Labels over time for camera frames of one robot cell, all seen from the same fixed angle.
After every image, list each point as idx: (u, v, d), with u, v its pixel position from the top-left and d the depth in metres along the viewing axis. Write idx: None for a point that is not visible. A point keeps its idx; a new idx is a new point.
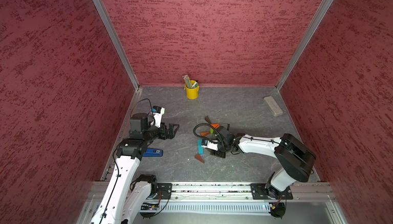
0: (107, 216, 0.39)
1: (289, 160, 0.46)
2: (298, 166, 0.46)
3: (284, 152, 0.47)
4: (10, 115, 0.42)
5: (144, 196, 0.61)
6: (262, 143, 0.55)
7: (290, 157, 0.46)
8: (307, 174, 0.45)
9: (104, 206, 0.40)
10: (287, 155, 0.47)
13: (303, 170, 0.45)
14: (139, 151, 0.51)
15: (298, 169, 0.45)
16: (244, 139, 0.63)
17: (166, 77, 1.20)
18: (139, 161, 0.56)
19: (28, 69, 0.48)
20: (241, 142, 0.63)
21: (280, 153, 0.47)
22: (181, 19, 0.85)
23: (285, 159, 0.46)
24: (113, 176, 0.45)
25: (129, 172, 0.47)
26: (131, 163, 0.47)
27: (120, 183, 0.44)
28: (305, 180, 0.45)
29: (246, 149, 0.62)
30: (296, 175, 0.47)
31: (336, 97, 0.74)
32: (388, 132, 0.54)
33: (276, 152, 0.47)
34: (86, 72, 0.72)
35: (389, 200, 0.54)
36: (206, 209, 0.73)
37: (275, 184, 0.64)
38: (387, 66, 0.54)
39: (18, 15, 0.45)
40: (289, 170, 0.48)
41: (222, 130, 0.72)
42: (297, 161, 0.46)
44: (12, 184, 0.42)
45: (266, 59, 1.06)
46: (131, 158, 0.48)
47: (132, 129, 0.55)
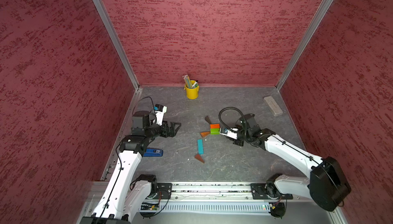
0: (110, 206, 0.40)
1: (324, 185, 0.41)
2: (330, 194, 0.41)
3: (322, 174, 0.42)
4: (10, 115, 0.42)
5: (144, 195, 0.61)
6: (297, 155, 0.50)
7: (326, 183, 0.42)
8: (336, 204, 0.42)
9: (106, 197, 0.41)
10: (324, 180, 0.42)
13: (334, 199, 0.42)
14: (142, 147, 0.53)
15: (329, 197, 0.41)
16: (275, 140, 0.57)
17: (166, 77, 1.20)
18: (140, 158, 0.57)
19: (28, 69, 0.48)
20: (268, 141, 0.58)
21: (318, 175, 0.42)
22: (181, 19, 0.85)
23: (319, 183, 0.41)
24: (115, 169, 0.46)
25: (132, 165, 0.48)
26: (133, 157, 0.49)
27: (122, 176, 0.45)
28: (331, 207, 0.41)
29: (273, 149, 0.57)
30: (321, 200, 0.43)
31: (336, 97, 0.74)
32: (388, 132, 0.54)
33: (313, 172, 0.43)
34: (86, 72, 0.72)
35: (389, 200, 0.54)
36: (206, 209, 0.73)
37: (277, 183, 0.64)
38: (387, 66, 0.54)
39: (18, 15, 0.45)
40: (317, 193, 0.44)
41: (250, 119, 0.67)
42: (331, 189, 0.42)
44: (12, 183, 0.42)
45: (266, 59, 1.06)
46: (134, 153, 0.50)
47: (134, 126, 0.56)
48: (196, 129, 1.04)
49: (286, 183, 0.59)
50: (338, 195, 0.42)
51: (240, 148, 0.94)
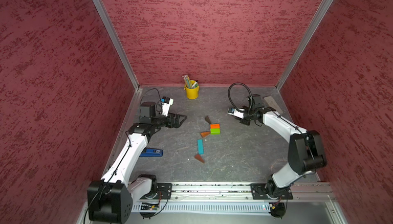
0: (117, 174, 0.43)
1: (299, 148, 0.47)
2: (302, 157, 0.47)
3: (301, 139, 0.47)
4: (10, 115, 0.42)
5: (144, 191, 0.61)
6: (285, 125, 0.55)
7: (302, 147, 0.47)
8: (306, 169, 0.47)
9: (114, 167, 0.45)
10: (301, 144, 0.47)
13: (305, 164, 0.47)
14: (148, 134, 0.58)
15: (300, 160, 0.47)
16: (271, 114, 0.63)
17: (166, 77, 1.20)
18: (146, 142, 0.57)
19: (28, 69, 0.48)
20: (266, 114, 0.64)
21: (296, 138, 0.47)
22: (181, 19, 0.85)
23: (296, 146, 0.47)
24: (124, 147, 0.50)
25: (139, 145, 0.53)
26: (141, 138, 0.54)
27: (130, 152, 0.49)
28: (301, 173, 0.47)
29: (268, 121, 0.63)
30: (294, 164, 0.49)
31: (336, 97, 0.74)
32: (388, 132, 0.54)
33: (293, 135, 0.49)
34: (86, 72, 0.72)
35: (389, 200, 0.54)
36: (206, 209, 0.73)
37: (274, 177, 0.66)
38: (387, 66, 0.54)
39: (18, 15, 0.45)
40: (291, 157, 0.49)
41: (256, 97, 0.74)
42: (305, 154, 0.47)
44: (12, 184, 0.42)
45: (266, 59, 1.06)
46: (141, 135, 0.55)
47: (142, 115, 0.61)
48: (197, 129, 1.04)
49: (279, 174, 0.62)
50: (311, 162, 0.47)
51: (240, 148, 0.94)
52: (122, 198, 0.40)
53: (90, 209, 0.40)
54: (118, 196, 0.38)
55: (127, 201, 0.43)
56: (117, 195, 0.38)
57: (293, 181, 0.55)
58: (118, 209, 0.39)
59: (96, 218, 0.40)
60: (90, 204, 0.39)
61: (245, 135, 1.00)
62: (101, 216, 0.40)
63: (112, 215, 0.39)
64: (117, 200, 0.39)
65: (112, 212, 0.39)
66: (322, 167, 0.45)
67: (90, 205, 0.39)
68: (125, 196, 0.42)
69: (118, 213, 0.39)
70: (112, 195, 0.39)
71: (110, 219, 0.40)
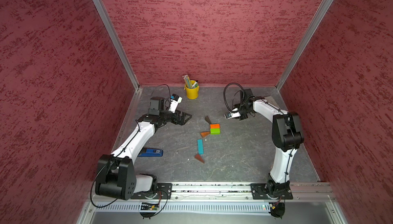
0: (126, 151, 0.46)
1: (279, 126, 0.55)
2: (282, 134, 0.55)
3: (281, 118, 0.55)
4: (10, 115, 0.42)
5: (144, 188, 0.61)
6: (270, 108, 0.64)
7: (282, 125, 0.55)
8: (285, 143, 0.55)
9: (124, 146, 0.48)
10: (281, 122, 0.55)
13: (284, 139, 0.55)
14: (156, 124, 0.62)
15: (281, 136, 0.54)
16: (259, 101, 0.72)
17: (166, 77, 1.20)
18: (153, 132, 0.61)
19: (28, 69, 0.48)
20: (255, 101, 0.73)
21: (277, 117, 0.55)
22: (181, 19, 0.85)
23: (277, 124, 0.55)
24: (133, 131, 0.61)
25: (147, 131, 0.56)
26: (149, 126, 0.58)
27: (138, 135, 0.53)
28: (281, 148, 0.57)
29: (256, 107, 0.73)
30: (276, 141, 0.57)
31: (336, 97, 0.74)
32: (388, 131, 0.54)
33: (275, 115, 0.57)
34: (86, 72, 0.72)
35: (389, 200, 0.54)
36: (206, 209, 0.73)
37: (272, 174, 0.67)
38: (388, 66, 0.54)
39: (18, 15, 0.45)
40: (274, 135, 0.58)
41: (247, 89, 0.84)
42: (285, 131, 0.55)
44: (12, 184, 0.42)
45: (266, 59, 1.06)
46: (150, 123, 0.59)
47: (151, 107, 0.66)
48: (197, 129, 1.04)
49: (274, 167, 0.66)
50: (289, 137, 0.55)
51: (240, 148, 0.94)
52: (127, 172, 0.42)
53: (97, 180, 0.42)
54: (124, 171, 0.41)
55: (131, 179, 0.45)
56: (123, 170, 0.41)
57: (283, 169, 0.62)
58: (123, 184, 0.41)
59: (101, 190, 0.42)
60: (99, 175, 0.42)
61: (245, 135, 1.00)
62: (106, 188, 0.42)
63: (116, 189, 0.42)
64: (123, 175, 0.41)
65: (116, 186, 0.42)
66: (300, 143, 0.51)
67: (98, 176, 0.42)
68: (130, 172, 0.44)
69: (123, 187, 0.41)
70: (118, 169, 0.41)
71: (114, 193, 0.42)
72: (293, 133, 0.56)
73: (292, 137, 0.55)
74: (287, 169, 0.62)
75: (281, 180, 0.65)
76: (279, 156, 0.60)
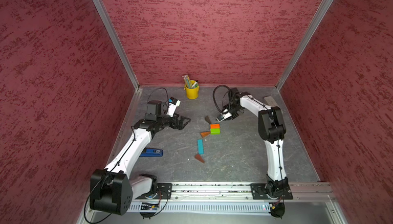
0: (120, 165, 0.44)
1: (264, 120, 0.60)
2: (267, 127, 0.60)
3: (265, 113, 0.61)
4: (10, 115, 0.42)
5: (144, 190, 0.61)
6: (256, 104, 0.68)
7: (266, 119, 0.60)
8: (269, 135, 0.61)
9: (118, 158, 0.46)
10: (266, 117, 0.61)
13: (268, 131, 0.61)
14: (153, 130, 0.59)
15: (265, 129, 0.60)
16: (245, 97, 0.76)
17: (166, 77, 1.20)
18: (150, 138, 0.58)
19: (28, 69, 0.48)
20: (242, 97, 0.78)
21: (262, 113, 0.61)
22: (181, 19, 0.85)
23: (262, 118, 0.60)
24: (129, 139, 0.52)
25: (143, 140, 0.54)
26: (145, 134, 0.55)
27: (133, 144, 0.51)
28: (266, 138, 0.61)
29: (243, 104, 0.78)
30: (263, 134, 0.63)
31: (336, 97, 0.74)
32: (388, 132, 0.54)
33: (260, 111, 0.62)
34: (86, 72, 0.72)
35: (389, 200, 0.54)
36: (206, 209, 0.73)
37: (270, 174, 0.68)
38: (387, 66, 0.54)
39: (18, 15, 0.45)
40: (260, 128, 0.64)
41: (233, 87, 0.90)
42: (269, 125, 0.61)
44: (12, 184, 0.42)
45: (266, 59, 1.06)
46: (146, 131, 0.56)
47: (148, 112, 0.64)
48: (197, 129, 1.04)
49: (269, 165, 0.68)
50: (274, 130, 0.61)
51: (240, 148, 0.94)
52: (122, 188, 0.41)
53: (92, 196, 0.41)
54: (119, 186, 0.39)
55: (127, 192, 0.44)
56: (118, 185, 0.39)
57: (279, 161, 0.64)
58: (118, 200, 0.40)
59: (96, 206, 0.41)
60: (93, 192, 0.40)
61: (245, 135, 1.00)
62: (101, 204, 0.41)
63: (112, 204, 0.40)
64: (118, 190, 0.39)
65: (111, 202, 0.40)
66: (283, 134, 0.62)
67: (92, 192, 0.40)
68: (125, 187, 0.42)
69: (118, 202, 0.40)
70: (113, 185, 0.39)
71: (110, 208, 0.41)
72: (277, 126, 0.62)
73: (276, 130, 0.61)
74: (280, 163, 0.65)
75: (278, 177, 0.66)
76: (266, 146, 0.65)
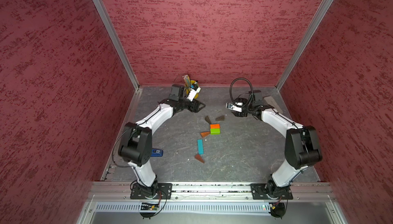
0: (148, 122, 0.53)
1: (295, 142, 0.48)
2: (298, 151, 0.48)
3: (297, 133, 0.49)
4: (10, 115, 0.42)
5: (146, 180, 0.62)
6: (283, 120, 0.57)
7: (298, 140, 0.48)
8: (301, 161, 0.48)
9: (146, 118, 0.55)
10: (297, 139, 0.48)
13: (300, 157, 0.48)
14: (174, 109, 0.68)
15: (296, 153, 0.48)
16: (270, 111, 0.65)
17: (166, 77, 1.20)
18: (171, 114, 0.66)
19: (28, 69, 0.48)
20: (265, 111, 0.65)
21: (292, 133, 0.49)
22: (181, 19, 0.85)
23: (292, 139, 0.48)
24: (155, 109, 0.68)
25: (167, 112, 0.62)
26: (169, 108, 0.64)
27: (159, 112, 0.59)
28: (297, 166, 0.48)
29: (266, 118, 0.65)
30: (290, 159, 0.51)
31: (336, 97, 0.74)
32: (388, 131, 0.54)
33: (290, 130, 0.50)
34: (86, 72, 0.72)
35: (389, 200, 0.54)
36: (206, 209, 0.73)
37: (278, 180, 0.64)
38: (387, 66, 0.54)
39: (18, 15, 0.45)
40: (288, 151, 0.51)
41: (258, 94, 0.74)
42: (300, 148, 0.48)
44: (12, 184, 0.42)
45: (266, 59, 1.06)
46: (170, 106, 0.65)
47: (171, 93, 0.72)
48: (197, 129, 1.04)
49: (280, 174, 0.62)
50: (305, 156, 0.48)
51: (240, 148, 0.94)
52: (147, 140, 0.49)
53: (120, 143, 0.49)
54: (146, 137, 0.47)
55: (148, 149, 0.51)
56: (146, 136, 0.47)
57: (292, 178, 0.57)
58: (142, 149, 0.48)
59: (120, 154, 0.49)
60: (122, 139, 0.49)
61: (245, 135, 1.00)
62: (124, 152, 0.49)
63: (133, 155, 0.48)
64: (144, 141, 0.47)
65: (133, 152, 0.49)
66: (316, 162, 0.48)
67: (122, 139, 0.49)
68: (149, 141, 0.50)
69: (140, 152, 0.48)
70: (141, 136, 0.48)
71: (131, 157, 0.48)
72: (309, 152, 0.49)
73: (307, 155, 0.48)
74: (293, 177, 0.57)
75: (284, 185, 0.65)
76: (290, 173, 0.55)
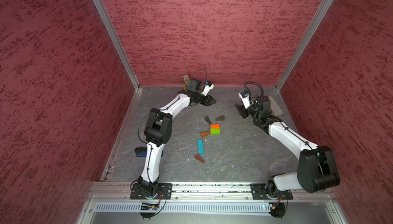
0: (169, 109, 0.61)
1: (310, 166, 0.44)
2: (314, 176, 0.43)
3: (312, 156, 0.44)
4: (10, 115, 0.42)
5: (152, 174, 0.65)
6: (295, 138, 0.52)
7: (313, 164, 0.44)
8: (317, 186, 0.43)
9: (167, 106, 0.63)
10: (312, 162, 0.44)
13: (317, 182, 0.44)
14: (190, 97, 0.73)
15: (312, 178, 0.43)
16: (279, 126, 0.60)
17: (166, 77, 1.20)
18: (188, 103, 0.74)
19: (28, 69, 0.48)
20: (274, 126, 0.61)
21: (306, 155, 0.44)
22: (181, 19, 0.85)
23: (307, 162, 0.44)
24: (174, 98, 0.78)
25: (183, 101, 0.69)
26: (187, 97, 0.71)
27: (178, 102, 0.67)
28: (312, 191, 0.43)
29: (274, 133, 0.60)
30: (306, 182, 0.45)
31: (336, 97, 0.74)
32: (388, 132, 0.54)
33: (304, 152, 0.45)
34: (86, 72, 0.72)
35: (389, 200, 0.54)
36: (206, 209, 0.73)
37: (279, 183, 0.63)
38: (387, 66, 0.54)
39: (18, 15, 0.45)
40: (303, 173, 0.46)
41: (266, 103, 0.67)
42: (317, 172, 0.44)
44: (12, 184, 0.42)
45: (266, 59, 1.06)
46: (187, 96, 0.72)
47: (190, 86, 0.81)
48: (197, 129, 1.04)
49: (281, 181, 0.62)
50: (323, 181, 0.44)
51: (240, 148, 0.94)
52: (168, 125, 0.57)
53: (146, 124, 0.59)
54: (167, 122, 0.56)
55: (168, 131, 0.59)
56: (167, 121, 0.56)
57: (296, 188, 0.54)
58: (163, 131, 0.57)
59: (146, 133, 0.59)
60: (148, 121, 0.59)
61: (245, 135, 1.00)
62: (149, 132, 0.59)
63: (156, 135, 0.58)
64: (166, 125, 0.56)
65: (156, 133, 0.58)
66: (334, 185, 0.45)
67: (148, 121, 0.59)
68: (169, 126, 0.59)
69: (162, 133, 0.57)
70: (164, 121, 0.57)
71: (155, 137, 0.58)
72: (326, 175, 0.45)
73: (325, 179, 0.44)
74: None
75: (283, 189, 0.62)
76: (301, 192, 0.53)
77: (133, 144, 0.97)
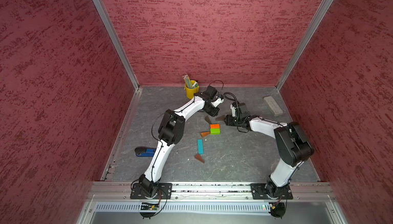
0: (182, 112, 0.64)
1: (285, 140, 0.50)
2: (289, 148, 0.50)
3: (283, 131, 0.52)
4: (10, 115, 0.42)
5: (155, 173, 0.65)
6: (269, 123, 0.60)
7: (286, 137, 0.51)
8: (295, 158, 0.49)
9: (181, 108, 0.66)
10: (285, 136, 0.51)
13: (293, 153, 0.49)
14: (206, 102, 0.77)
15: (288, 150, 0.49)
16: (255, 117, 0.71)
17: (166, 77, 1.20)
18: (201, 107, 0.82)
19: (28, 69, 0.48)
20: (253, 119, 0.70)
21: (279, 131, 0.51)
22: (181, 19, 0.85)
23: (280, 137, 0.51)
24: (190, 101, 0.71)
25: (198, 104, 0.71)
26: (201, 101, 0.73)
27: (192, 105, 0.69)
28: (292, 163, 0.49)
29: (254, 126, 0.69)
30: (286, 157, 0.51)
31: (336, 97, 0.74)
32: (388, 131, 0.54)
33: (277, 129, 0.53)
34: (86, 72, 0.72)
35: (389, 200, 0.54)
36: (206, 209, 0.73)
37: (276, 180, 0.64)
38: (387, 66, 0.54)
39: (18, 15, 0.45)
40: (281, 150, 0.52)
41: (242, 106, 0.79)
42: (291, 144, 0.50)
44: (12, 183, 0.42)
45: (266, 59, 1.06)
46: (202, 99, 0.73)
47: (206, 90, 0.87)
48: (197, 129, 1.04)
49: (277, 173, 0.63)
50: (298, 152, 0.49)
51: (240, 148, 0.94)
52: (180, 127, 0.60)
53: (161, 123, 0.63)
54: (179, 124, 0.59)
55: (180, 132, 0.62)
56: (180, 123, 0.59)
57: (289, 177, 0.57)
58: (175, 132, 0.60)
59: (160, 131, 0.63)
60: (163, 120, 0.62)
61: (245, 135, 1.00)
62: (163, 132, 0.63)
63: (168, 135, 0.62)
64: (178, 127, 0.59)
65: (169, 133, 0.62)
66: (310, 154, 0.50)
67: (162, 120, 0.62)
68: (181, 127, 0.61)
69: (174, 134, 0.60)
70: (177, 122, 0.59)
71: (167, 137, 0.62)
72: (301, 147, 0.50)
73: (300, 150, 0.50)
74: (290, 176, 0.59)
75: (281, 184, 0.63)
76: (287, 171, 0.56)
77: (133, 144, 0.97)
